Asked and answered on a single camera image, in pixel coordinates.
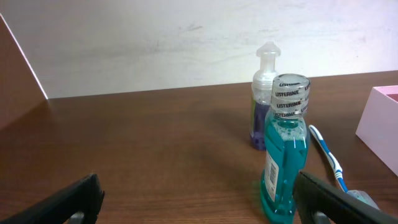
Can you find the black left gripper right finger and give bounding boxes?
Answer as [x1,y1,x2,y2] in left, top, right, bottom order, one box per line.
[293,171,397,224]

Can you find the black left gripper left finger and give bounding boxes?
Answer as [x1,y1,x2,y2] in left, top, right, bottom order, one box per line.
[1,173,105,223]

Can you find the blue Listerine mouthwash bottle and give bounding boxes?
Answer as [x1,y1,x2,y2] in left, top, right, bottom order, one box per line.
[261,73,310,223]

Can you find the purple foam pump bottle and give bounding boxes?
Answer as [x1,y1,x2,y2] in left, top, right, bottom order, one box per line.
[250,42,280,151]

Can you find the blue white toothbrush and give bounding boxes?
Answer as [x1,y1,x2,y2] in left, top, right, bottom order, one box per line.
[308,124,379,210]

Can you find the pink open box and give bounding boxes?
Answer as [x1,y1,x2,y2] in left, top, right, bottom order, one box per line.
[356,85,397,174]

